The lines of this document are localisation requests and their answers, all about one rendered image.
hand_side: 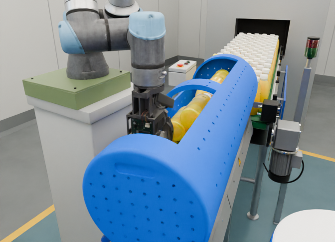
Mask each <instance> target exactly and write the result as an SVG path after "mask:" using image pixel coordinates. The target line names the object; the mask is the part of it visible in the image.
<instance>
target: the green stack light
mask: <svg viewBox="0 0 335 242"><path fill-rule="evenodd" d="M317 53H318V48H309V47H305V51H304V57H310V58H314V57H316V56H317Z"/></svg>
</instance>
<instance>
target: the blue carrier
mask: <svg viewBox="0 0 335 242"><path fill-rule="evenodd" d="M228 68H229V69H228ZM220 69H225V70H227V71H228V72H229V74H228V75H227V76H226V78H225V79H224V81H223V82H222V84H220V83H218V82H215V81H212V80H208V79H210V78H211V77H212V76H213V75H214V74H215V73H216V71H218V70H220ZM197 90H203V91H206V92H209V93H211V94H213V96H212V98H211V99H210V100H209V102H208V103H207V105H206V106H205V107H204V109H203V110H202V112H201V113H200V114H199V116H198V117H197V118H196V120H195V121H194V123H193V124H192V125H191V127H190V128H189V130H188V131H187V132H186V134H185V135H184V137H183V138H182V139H181V141H180V142H179V144H176V143H175V142H173V141H170V140H168V139H166V138H163V137H160V136H156V135H151V134H130V135H126V136H123V137H120V138H118V139H116V140H114V141H113V142H112V143H110V144H109V145H108V146H107V147H106V148H105V149H104V150H102V151H101V152H100V153H99V154H98V155H97V156H95V157H94V158H93V159H92V161H91V162H90V163H89V165H88V166H87V168H86V170H85V173H84V177H83V183H82V190H83V197H84V201H85V205H86V208H87V210H88V212H89V214H90V216H91V218H92V220H93V221H94V223H95V224H96V226H97V227H98V228H99V230H100V231H101V232H102V233H103V234H104V235H105V236H106V237H107V238H108V239H109V240H110V241H111V242H208V240H209V238H210V235H211V232H212V229H213V226H214V222H215V219H216V216H217V213H218V210H219V207H220V204H221V201H222V198H223V195H224V192H225V189H226V186H227V183H228V180H229V177H230V174H231V170H232V167H233V164H234V161H235V158H236V155H237V152H238V149H239V146H240V143H241V140H242V137H243V134H244V131H245V128H246V125H247V122H248V118H249V115H250V112H251V109H252V106H253V103H254V100H255V97H256V94H257V90H258V81H257V76H256V73H255V71H254V69H253V68H252V67H251V65H250V64H249V63H248V62H247V61H245V60H244V59H243V58H241V57H239V56H236V55H233V54H218V55H215V56H212V57H210V58H209V59H207V60H206V61H205V62H204V63H202V64H201V65H200V66H199V67H198V68H197V70H196V71H195V73H194V75H193V78H192V79H191V80H187V81H185V82H182V83H180V84H179V85H177V86H176V87H175V88H174V89H172V90H171V91H170V92H169V93H168V94H167V96H168V97H170V98H172V97H173V96H174V95H175V94H177V93H179V92H180V93H179V94H178V95H177V96H176V97H175V98H174V106H173V108H169V107H168V108H166V110H167V111H168V114H167V115H168V117H169V116H170V118H172V117H173V116H174V114H175V113H176V112H177V111H178V110H179V109H180V108H182V107H184V106H187V105H188V104H189V102H190V101H191V100H192V99H193V98H194V97H195V93H196V91H197Z"/></svg>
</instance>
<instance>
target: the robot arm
mask: <svg viewBox="0 0 335 242"><path fill-rule="evenodd" d="M64 5H65V11H64V12H63V21H60V22H59V23H58V29H59V38H60V43H61V47H62V50H63V51H64V52H65V53H67V54H68V61H67V68H66V75H67V77H68V78H70V79H76V80H88V79H96V78H100V77H103V76H106V75H108V74H109V66H108V64H107V63H106V60H105V58H104V55H103V53H102V52H105V51H121V50H131V68H132V83H133V89H134V90H132V108H133V109H132V111H130V112H129V113H128V114H127V115H126V119H127V134H128V135H129V134H130V133H132V134H151V135H156V136H160V137H163V138H166V139H168V140H170V141H172V139H173V132H174V130H173V124H172V122H171V119H170V116H169V117H168V111H167V110H166V108H168V107H169V108H173V106H174V99H173V98H170V97H168V96H167V95H164V94H162V93H161V92H163V91H164V89H165V84H164V82H165V76H166V75H167V72H166V71H165V33H166V27H165V17H164V15H163V14H162V13H161V12H155V11H143V10H142V9H141V8H140V7H139V4H138V3H137V2H136V1H135V0H106V2H105V4H104V9H98V3H97V0H64ZM129 119H131V128H129Z"/></svg>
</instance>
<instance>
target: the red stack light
mask: <svg viewBox="0 0 335 242"><path fill-rule="evenodd" d="M319 43H320V40H310V39H307V40H306V46H305V47H309V48H318V47H319Z"/></svg>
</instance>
